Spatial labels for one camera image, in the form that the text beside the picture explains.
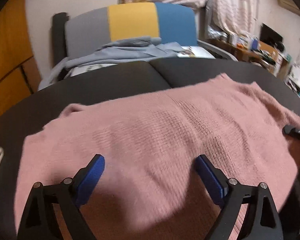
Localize pink knit sweater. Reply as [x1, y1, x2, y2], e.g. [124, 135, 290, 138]
[14, 74, 300, 239]

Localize wooden desk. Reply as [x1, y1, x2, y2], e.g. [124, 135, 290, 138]
[208, 40, 290, 80]

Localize black monitor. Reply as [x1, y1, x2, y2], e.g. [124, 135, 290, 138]
[259, 23, 283, 46]

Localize black rolled mat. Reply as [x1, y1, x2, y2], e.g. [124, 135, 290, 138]
[51, 12, 69, 65]

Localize white printed cushion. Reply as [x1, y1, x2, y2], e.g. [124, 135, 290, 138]
[65, 42, 215, 77]

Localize light blue grey hoodie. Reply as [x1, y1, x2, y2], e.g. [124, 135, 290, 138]
[65, 36, 184, 69]

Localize grey yellow blue chair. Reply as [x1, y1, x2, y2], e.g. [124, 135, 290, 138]
[37, 2, 239, 91]

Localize wall air conditioner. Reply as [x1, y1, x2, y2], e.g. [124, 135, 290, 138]
[277, 0, 300, 16]

